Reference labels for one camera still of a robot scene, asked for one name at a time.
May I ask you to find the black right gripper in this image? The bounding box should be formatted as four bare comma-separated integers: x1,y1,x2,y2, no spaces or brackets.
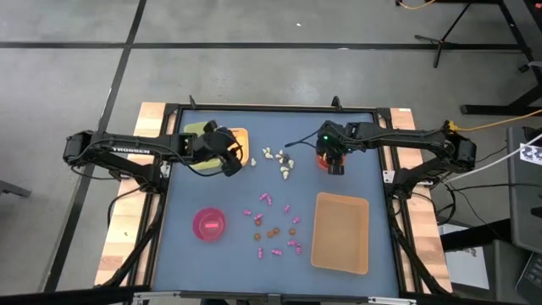
316,119,354,176

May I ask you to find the small orange plastic bin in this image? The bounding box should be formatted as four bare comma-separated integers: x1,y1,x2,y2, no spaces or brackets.
228,127,251,168

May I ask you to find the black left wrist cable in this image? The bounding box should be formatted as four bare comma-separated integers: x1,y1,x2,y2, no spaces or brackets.
180,152,226,178

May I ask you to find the black tripod stand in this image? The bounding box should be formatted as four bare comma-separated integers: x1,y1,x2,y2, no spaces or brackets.
413,3,472,69

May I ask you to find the dark grey desk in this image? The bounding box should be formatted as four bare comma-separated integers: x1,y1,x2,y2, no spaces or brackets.
506,125,542,255

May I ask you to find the white box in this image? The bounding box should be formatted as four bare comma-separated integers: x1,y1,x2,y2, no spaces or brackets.
439,224,492,291

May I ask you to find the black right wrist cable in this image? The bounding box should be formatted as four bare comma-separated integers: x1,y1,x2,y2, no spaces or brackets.
283,129,325,149

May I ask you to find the black desk leg frame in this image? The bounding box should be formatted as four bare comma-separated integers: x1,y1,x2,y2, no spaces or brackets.
460,0,542,116

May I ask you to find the yellow extension cord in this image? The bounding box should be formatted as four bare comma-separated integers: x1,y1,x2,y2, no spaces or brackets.
443,108,542,133

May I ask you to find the large orange plastic tray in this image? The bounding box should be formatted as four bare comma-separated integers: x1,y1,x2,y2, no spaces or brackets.
310,191,370,275

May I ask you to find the pink round plastic bowl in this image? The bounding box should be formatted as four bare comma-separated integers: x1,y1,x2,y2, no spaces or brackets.
191,207,228,243

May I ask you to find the black keyboard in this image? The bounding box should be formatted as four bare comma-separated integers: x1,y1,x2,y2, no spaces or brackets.
515,252,542,305

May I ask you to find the black beam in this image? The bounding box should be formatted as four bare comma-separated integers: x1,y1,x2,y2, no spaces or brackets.
0,284,152,305

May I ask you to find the dark grey box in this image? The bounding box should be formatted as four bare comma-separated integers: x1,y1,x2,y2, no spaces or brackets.
482,239,530,305

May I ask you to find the yellow-green plastic bin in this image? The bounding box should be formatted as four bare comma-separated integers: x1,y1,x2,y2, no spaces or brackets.
183,121,224,172

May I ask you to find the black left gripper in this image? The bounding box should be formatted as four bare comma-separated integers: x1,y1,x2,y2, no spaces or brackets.
193,120,244,178

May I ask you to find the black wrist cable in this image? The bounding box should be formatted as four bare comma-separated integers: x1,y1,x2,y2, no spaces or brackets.
283,129,325,149
180,152,226,178

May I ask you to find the white cable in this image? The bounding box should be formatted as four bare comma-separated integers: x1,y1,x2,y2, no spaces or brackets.
440,133,542,186

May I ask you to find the grey furniture leg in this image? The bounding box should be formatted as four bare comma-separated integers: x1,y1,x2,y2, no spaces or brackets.
0,179,33,199

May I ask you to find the white marker tag paper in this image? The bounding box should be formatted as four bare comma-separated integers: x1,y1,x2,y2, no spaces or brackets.
519,142,542,166

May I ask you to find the thin orange-yellow cable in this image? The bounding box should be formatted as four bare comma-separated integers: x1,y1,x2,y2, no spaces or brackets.
396,0,437,11

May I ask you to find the black floor cable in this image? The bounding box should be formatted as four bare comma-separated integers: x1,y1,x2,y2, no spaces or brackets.
440,180,542,194

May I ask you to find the black metal table frame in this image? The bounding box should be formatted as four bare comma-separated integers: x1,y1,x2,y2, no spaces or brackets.
95,95,454,305

